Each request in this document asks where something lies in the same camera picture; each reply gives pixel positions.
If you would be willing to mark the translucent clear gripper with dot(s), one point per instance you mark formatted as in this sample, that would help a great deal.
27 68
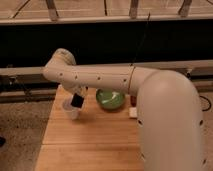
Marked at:
80 91

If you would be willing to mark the black eraser block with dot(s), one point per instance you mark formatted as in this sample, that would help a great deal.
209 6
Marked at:
77 101

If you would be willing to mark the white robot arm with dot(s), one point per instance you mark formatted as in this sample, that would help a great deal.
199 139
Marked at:
169 110

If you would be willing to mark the green bowl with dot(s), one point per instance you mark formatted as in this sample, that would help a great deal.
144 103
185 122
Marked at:
109 100

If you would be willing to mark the red-brown small object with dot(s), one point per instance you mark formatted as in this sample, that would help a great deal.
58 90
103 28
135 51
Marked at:
133 101

